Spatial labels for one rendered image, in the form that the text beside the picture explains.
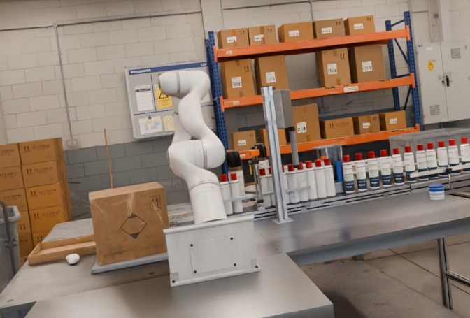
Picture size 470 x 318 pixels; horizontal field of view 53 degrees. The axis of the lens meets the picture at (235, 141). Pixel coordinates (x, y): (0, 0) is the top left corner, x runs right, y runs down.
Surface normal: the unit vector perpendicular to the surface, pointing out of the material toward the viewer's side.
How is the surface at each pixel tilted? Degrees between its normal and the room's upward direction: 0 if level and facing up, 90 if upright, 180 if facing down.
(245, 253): 90
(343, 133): 91
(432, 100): 90
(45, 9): 90
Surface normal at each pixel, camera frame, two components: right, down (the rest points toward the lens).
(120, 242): 0.31, 0.01
